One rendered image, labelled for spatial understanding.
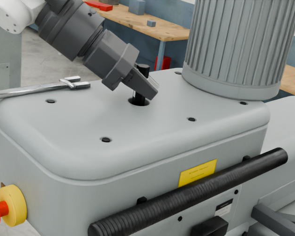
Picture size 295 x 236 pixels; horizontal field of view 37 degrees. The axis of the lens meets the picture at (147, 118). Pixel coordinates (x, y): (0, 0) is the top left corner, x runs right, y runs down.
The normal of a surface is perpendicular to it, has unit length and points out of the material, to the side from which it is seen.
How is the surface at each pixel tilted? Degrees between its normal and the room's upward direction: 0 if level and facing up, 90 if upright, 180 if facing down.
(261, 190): 90
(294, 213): 0
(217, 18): 90
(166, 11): 90
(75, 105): 0
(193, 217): 90
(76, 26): 69
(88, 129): 0
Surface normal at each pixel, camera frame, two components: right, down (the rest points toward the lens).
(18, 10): 0.68, 0.08
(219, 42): -0.55, 0.27
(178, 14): -0.73, 0.18
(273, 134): 0.14, -0.90
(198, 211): 0.66, 0.39
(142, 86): -0.09, 0.40
